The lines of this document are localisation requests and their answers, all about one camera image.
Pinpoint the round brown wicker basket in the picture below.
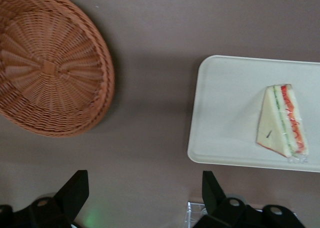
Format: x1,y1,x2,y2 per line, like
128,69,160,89
0,0,116,138

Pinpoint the beige plastic tray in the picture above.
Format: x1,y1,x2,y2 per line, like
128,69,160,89
186,54,320,174

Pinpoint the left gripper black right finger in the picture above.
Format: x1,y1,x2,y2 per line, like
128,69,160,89
197,170,307,228

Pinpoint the triangle sandwich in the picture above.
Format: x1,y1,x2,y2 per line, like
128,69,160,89
255,83,310,164

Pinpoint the clear acrylic bottle rack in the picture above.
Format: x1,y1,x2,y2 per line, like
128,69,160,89
186,201,209,228

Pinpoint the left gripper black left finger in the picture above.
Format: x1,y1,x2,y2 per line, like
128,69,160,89
0,169,90,228

